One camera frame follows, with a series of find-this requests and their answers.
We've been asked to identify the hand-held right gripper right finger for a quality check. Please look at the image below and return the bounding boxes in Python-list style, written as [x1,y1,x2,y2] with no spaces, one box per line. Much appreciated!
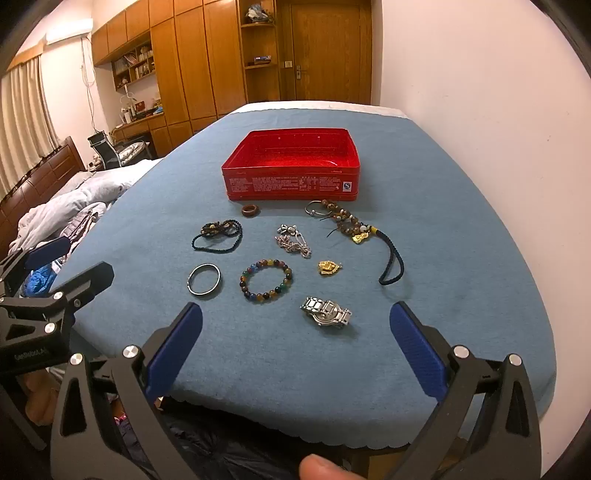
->
[389,301,542,480]

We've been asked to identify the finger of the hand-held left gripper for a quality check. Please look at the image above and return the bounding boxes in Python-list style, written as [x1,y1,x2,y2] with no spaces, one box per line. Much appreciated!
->
[0,261,115,344]
[0,237,71,296]

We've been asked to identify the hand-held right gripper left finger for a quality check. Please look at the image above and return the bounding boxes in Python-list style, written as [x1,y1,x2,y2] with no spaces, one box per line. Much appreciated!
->
[50,302,204,480]

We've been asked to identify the wide silver bangle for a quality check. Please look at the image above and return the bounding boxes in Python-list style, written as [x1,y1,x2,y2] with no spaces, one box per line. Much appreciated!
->
[187,263,221,296]

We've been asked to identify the multicolour bead bracelet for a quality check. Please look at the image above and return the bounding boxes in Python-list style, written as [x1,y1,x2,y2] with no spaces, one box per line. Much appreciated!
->
[239,259,293,304]

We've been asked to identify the silver wristwatch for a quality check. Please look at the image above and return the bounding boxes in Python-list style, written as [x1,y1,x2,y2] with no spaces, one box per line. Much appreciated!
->
[300,296,353,329]

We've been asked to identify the dark cord brown bead bracelet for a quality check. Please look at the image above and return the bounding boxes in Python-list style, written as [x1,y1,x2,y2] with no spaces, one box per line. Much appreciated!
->
[191,220,243,254]

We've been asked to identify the gold charm black cord strap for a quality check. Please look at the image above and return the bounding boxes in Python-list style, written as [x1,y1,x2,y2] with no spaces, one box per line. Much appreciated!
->
[351,225,405,286]

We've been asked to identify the silver chain necklace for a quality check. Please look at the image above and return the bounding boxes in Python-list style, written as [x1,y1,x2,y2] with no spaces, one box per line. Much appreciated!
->
[276,223,312,259]

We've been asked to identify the red cardboard box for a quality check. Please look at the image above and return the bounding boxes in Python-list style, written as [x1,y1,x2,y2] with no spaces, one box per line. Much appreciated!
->
[221,128,361,202]

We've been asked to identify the person's right hand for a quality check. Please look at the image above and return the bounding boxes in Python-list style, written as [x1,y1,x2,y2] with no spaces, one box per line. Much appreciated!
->
[298,453,357,480]

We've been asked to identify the white duvet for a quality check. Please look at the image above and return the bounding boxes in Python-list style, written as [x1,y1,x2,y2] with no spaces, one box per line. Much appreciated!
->
[9,159,162,256]

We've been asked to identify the dark wooden headboard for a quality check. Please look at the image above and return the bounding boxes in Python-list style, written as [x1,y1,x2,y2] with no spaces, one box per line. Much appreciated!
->
[0,136,86,259]

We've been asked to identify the black office chair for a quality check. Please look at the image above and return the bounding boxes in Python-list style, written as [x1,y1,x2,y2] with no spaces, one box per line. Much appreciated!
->
[88,131,123,171]

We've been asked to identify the beige curtain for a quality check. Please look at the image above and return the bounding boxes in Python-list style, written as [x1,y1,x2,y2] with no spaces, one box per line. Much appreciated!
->
[0,51,62,197]

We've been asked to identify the striped cushion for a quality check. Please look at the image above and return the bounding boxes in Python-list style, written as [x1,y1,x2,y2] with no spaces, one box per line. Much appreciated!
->
[115,142,149,163]

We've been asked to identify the wooden desk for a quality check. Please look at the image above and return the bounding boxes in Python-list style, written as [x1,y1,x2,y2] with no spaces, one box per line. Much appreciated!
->
[112,113,168,149]

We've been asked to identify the white desk lamp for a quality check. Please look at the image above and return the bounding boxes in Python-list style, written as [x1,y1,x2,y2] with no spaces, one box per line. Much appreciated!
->
[117,85,139,125]

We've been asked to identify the wooden bookshelf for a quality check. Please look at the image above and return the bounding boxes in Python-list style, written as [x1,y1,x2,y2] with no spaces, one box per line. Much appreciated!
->
[113,39,155,90]

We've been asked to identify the wooden overhead cupboards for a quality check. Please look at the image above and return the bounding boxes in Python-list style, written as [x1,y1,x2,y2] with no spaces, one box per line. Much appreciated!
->
[91,8,153,66]

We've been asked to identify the wooden wardrobe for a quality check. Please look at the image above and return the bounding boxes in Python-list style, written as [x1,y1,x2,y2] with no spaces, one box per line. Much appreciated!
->
[150,0,246,158]

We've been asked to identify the wooden corner shelf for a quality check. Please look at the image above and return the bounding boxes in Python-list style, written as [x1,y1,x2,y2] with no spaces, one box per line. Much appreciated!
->
[238,0,282,103]

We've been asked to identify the wooden door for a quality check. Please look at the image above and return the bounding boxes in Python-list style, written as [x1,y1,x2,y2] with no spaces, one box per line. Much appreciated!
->
[290,0,373,104]

